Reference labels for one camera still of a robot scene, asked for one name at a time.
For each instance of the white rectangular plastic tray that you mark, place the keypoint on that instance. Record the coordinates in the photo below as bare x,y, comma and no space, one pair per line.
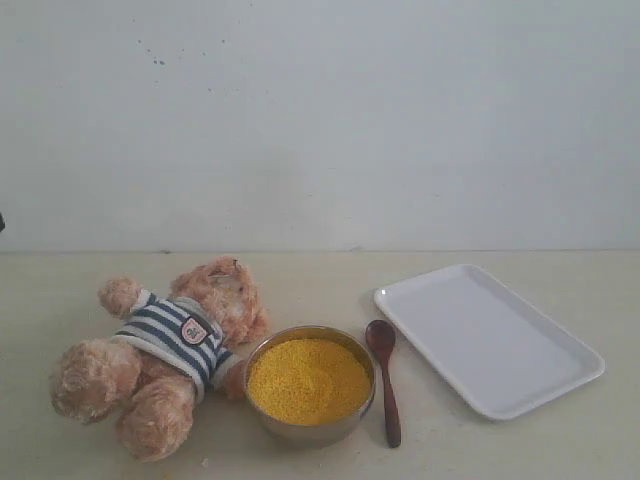
500,353

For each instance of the steel bowl of yellow millet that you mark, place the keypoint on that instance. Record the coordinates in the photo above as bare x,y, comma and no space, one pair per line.
310,385

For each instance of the tan teddy bear striped sweater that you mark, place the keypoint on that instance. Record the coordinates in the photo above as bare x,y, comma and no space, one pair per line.
167,354

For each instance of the dark wooden spoon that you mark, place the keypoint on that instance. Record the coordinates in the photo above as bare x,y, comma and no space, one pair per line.
381,338

